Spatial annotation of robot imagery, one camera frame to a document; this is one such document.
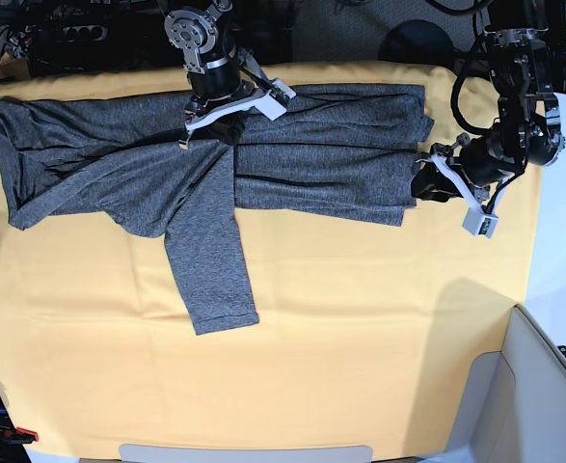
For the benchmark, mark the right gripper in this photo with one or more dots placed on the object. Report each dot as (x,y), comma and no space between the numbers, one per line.
(237,85)

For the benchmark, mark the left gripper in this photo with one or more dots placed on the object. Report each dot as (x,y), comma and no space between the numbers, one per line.
(480,168)

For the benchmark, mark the grey long-sleeve T-shirt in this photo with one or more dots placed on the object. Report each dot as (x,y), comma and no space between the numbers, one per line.
(342,150)

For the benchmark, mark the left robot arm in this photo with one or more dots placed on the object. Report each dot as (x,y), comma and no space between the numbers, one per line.
(520,69)

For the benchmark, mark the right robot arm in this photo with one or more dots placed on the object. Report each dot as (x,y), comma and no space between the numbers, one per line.
(203,35)

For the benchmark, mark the black round base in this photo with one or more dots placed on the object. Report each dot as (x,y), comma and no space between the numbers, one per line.
(418,42)

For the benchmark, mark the yellow table cloth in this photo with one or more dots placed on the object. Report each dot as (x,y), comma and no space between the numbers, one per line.
(366,334)

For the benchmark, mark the red clamp left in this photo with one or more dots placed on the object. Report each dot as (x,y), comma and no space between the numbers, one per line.
(19,436)

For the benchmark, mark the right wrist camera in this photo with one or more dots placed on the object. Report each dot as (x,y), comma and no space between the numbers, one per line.
(278,99)

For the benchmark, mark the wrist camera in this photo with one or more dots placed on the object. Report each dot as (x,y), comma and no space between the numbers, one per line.
(478,223)
(278,99)

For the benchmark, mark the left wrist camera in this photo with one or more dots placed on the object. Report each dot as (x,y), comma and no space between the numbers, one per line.
(478,223)

